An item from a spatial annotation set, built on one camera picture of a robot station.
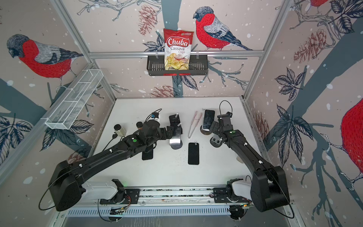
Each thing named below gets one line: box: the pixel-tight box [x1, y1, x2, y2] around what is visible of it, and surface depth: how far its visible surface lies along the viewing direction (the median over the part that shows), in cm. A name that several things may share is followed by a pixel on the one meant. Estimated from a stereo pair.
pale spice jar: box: [113, 123, 127, 137], surface depth 94 cm
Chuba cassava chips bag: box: [163, 28, 194, 71], surface depth 86 cm
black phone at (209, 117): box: [202, 109, 216, 131], surface depth 97 cm
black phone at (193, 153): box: [188, 142, 200, 166], surface depth 92 cm
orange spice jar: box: [136, 121, 144, 130], surface depth 94 cm
